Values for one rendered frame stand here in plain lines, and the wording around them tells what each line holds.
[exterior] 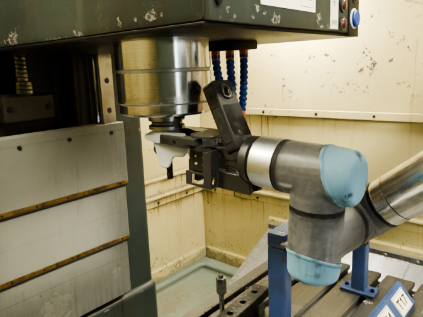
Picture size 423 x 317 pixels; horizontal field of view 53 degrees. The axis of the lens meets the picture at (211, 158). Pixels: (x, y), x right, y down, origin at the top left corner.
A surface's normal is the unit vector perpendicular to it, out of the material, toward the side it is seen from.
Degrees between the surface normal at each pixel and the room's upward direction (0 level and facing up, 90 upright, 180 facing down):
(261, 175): 101
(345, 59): 90
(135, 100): 90
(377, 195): 71
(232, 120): 64
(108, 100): 90
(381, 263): 24
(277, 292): 90
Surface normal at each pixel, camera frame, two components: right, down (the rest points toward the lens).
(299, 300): -0.04, -0.98
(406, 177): -0.86, -0.20
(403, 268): -0.29, -0.82
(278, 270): -0.65, 0.18
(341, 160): -0.39, -0.60
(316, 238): -0.17, 0.24
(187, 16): -0.58, 0.55
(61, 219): 0.77, 0.11
